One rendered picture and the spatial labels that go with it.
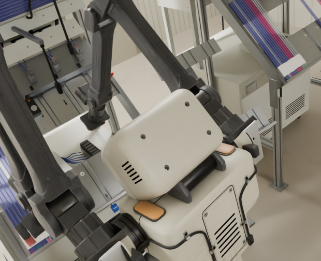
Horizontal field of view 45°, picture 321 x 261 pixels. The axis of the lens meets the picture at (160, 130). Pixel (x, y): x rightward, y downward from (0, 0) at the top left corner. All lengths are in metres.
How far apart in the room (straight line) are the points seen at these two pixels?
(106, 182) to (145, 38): 0.74
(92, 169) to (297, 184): 1.39
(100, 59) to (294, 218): 1.53
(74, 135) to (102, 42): 1.10
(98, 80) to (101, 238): 0.67
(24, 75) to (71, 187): 0.92
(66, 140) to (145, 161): 1.52
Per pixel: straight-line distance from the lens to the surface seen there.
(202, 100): 0.99
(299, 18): 4.54
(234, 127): 0.96
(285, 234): 2.29
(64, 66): 1.69
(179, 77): 1.01
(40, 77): 1.66
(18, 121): 0.73
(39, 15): 1.72
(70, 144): 2.16
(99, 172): 1.60
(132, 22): 1.04
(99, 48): 1.22
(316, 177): 2.61
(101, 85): 1.33
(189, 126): 0.77
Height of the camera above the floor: 1.79
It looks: 35 degrees down
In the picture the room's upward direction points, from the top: 13 degrees counter-clockwise
